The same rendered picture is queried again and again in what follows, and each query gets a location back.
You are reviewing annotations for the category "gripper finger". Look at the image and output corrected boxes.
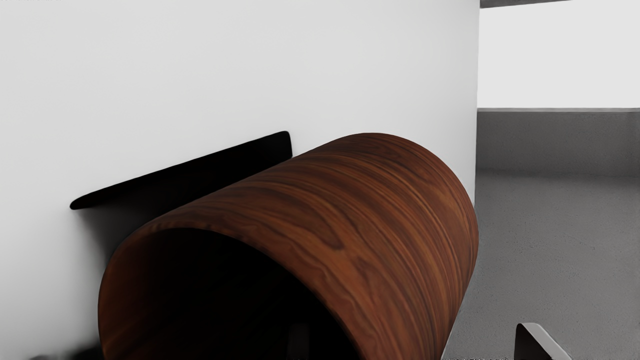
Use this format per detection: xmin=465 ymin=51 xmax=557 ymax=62
xmin=514 ymin=322 xmax=560 ymax=360

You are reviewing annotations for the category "brown wooden mug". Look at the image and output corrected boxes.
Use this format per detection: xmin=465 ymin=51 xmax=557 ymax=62
xmin=98 ymin=132 xmax=479 ymax=360

